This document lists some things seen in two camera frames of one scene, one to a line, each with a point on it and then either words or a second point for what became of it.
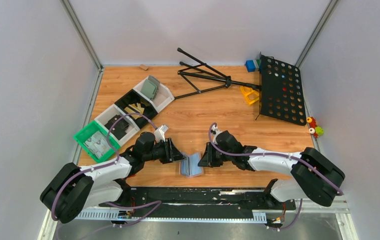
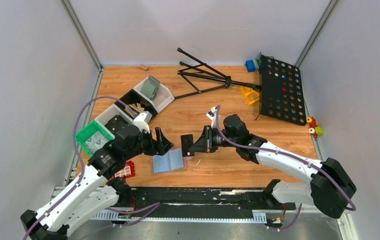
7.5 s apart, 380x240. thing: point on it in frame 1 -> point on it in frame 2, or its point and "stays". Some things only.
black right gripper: [210, 156] -> [206, 139]
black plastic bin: [133, 97] stays
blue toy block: [250, 65] stays
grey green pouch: [151, 87] stays
